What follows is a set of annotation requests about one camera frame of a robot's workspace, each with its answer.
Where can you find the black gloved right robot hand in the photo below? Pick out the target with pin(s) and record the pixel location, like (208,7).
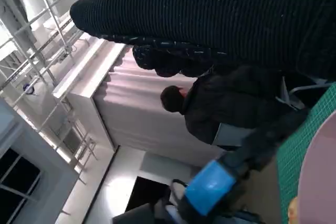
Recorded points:
(210,11)

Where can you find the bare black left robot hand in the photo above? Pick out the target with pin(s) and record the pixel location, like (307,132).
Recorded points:
(210,187)

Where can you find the round toy bread bun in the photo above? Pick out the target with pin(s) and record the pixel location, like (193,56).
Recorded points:
(293,211)

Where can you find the pink bowl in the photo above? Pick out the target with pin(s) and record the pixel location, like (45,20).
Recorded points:
(320,169)

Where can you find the grey-blue chair with person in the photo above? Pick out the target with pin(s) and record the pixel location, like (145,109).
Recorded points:
(228,134)

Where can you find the black monitor screen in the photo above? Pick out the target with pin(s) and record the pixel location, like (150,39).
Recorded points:
(147,192)

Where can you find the person in black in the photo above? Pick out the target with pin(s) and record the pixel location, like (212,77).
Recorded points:
(223,103)

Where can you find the green cutting mat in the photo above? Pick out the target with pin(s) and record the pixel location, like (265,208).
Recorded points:
(291,155)

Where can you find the white curtain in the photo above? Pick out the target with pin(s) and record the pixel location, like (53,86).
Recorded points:
(136,119)

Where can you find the white metal ceiling grid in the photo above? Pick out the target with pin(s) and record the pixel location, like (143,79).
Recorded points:
(55,20)

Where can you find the dark framed window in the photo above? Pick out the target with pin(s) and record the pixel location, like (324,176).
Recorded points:
(15,171)

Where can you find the white booth frame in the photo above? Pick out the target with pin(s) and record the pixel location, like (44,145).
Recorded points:
(86,113)

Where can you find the small round ceiling camera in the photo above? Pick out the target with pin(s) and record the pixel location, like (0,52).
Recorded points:
(29,89)

